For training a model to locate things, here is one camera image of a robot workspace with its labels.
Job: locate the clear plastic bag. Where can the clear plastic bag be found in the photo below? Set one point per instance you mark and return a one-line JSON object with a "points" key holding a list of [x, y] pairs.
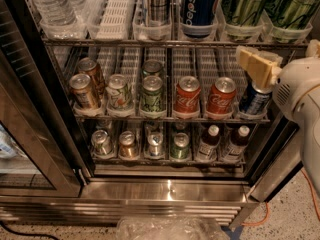
{"points": [[174, 228]]}

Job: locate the red coca-cola can right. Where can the red coca-cola can right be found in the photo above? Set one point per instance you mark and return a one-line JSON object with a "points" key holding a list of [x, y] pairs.
{"points": [[221, 95]]}

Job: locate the blue pepsi can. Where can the blue pepsi can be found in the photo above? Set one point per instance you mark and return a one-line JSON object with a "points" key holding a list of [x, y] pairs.
{"points": [[197, 17]]}

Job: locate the red coca-cola can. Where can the red coca-cola can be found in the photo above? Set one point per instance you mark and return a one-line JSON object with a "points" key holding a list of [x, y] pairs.
{"points": [[221, 95], [187, 94]]}

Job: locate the plaid patterned can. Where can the plaid patterned can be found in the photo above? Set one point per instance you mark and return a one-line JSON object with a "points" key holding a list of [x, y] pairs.
{"points": [[157, 12]]}

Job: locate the white green soda can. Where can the white green soda can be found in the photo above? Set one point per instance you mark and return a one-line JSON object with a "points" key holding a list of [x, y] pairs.
{"points": [[119, 92]]}

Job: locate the green can bottom shelf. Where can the green can bottom shelf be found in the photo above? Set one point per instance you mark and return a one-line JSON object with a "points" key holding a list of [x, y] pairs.
{"points": [[180, 146]]}

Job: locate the green can shelf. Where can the green can shelf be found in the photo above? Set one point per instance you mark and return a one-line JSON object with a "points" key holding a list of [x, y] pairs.
{"points": [[242, 17], [180, 146], [152, 99]]}

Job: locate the green can middle shelf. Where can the green can middle shelf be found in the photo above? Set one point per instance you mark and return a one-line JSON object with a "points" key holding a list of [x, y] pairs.
{"points": [[152, 99]]}

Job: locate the green can top shelf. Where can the green can top shelf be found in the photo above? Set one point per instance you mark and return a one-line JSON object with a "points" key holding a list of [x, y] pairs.
{"points": [[242, 17]]}

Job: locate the gold can rear left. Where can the gold can rear left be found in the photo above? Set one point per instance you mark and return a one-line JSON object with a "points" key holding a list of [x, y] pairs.
{"points": [[93, 69]]}

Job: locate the gold can bottom shelf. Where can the gold can bottom shelf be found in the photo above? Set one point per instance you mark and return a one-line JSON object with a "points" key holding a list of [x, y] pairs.
{"points": [[128, 147]]}

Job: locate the blue can middle shelf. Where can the blue can middle shelf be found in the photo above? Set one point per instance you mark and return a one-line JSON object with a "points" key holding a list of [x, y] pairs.
{"points": [[254, 99]]}

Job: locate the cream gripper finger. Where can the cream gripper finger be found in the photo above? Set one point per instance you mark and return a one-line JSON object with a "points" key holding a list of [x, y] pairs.
{"points": [[313, 49], [262, 67]]}

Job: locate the red coca-cola can left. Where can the red coca-cola can left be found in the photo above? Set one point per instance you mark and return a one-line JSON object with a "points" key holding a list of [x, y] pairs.
{"points": [[187, 94]]}

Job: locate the brown bottle left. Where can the brown bottle left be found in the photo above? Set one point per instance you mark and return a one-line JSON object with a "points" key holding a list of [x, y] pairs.
{"points": [[208, 145]]}

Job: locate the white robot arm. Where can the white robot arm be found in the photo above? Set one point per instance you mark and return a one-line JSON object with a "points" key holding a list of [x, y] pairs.
{"points": [[309, 123]]}

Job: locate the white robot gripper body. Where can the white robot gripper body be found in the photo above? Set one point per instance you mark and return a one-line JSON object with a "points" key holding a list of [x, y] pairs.
{"points": [[292, 84]]}

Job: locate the brown bottle right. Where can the brown bottle right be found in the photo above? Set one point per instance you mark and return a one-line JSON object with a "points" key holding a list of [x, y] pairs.
{"points": [[236, 144]]}

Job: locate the gold can front left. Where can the gold can front left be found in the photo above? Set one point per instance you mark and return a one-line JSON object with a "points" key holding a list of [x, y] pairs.
{"points": [[85, 94]]}

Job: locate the clear water bottle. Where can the clear water bottle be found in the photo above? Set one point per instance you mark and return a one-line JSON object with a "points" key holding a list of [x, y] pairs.
{"points": [[56, 12]]}

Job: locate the silver can bottom shelf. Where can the silver can bottom shelf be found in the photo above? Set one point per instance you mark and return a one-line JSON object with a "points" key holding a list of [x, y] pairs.
{"points": [[155, 141]]}

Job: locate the brown bottle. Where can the brown bottle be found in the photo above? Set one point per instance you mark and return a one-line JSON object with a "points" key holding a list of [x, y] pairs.
{"points": [[236, 144], [208, 145]]}

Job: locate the stainless steel fridge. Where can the stainless steel fridge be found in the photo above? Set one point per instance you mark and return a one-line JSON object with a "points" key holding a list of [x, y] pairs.
{"points": [[115, 34]]}

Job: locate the glass fridge door left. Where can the glass fridge door left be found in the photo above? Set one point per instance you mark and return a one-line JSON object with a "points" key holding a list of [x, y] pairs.
{"points": [[36, 166]]}

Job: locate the silver green can bottom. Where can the silver green can bottom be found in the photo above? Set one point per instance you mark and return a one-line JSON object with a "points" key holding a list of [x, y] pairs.
{"points": [[101, 143]]}

